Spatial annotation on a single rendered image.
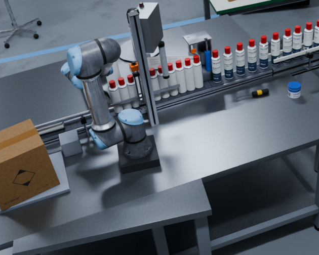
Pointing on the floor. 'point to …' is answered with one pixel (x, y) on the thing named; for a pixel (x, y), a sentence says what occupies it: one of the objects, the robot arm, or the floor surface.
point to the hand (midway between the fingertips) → (110, 105)
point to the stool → (15, 27)
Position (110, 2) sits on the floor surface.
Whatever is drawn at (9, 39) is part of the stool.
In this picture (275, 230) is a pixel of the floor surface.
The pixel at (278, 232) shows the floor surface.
